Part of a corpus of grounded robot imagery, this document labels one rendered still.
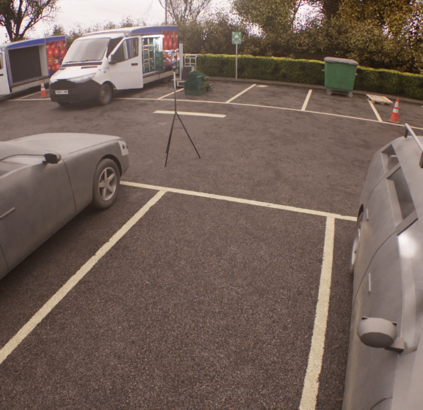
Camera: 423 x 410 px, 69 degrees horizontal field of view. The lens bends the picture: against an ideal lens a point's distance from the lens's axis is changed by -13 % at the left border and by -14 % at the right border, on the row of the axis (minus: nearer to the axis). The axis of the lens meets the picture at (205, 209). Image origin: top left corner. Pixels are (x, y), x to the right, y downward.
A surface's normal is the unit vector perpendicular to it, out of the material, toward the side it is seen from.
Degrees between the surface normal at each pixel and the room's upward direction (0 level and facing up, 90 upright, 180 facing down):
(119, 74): 95
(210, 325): 0
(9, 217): 83
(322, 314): 0
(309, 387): 0
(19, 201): 79
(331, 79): 94
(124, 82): 94
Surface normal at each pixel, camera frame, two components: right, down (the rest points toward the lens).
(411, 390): -0.54, -0.72
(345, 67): -0.28, 0.52
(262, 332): 0.00, -0.88
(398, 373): -0.67, -0.71
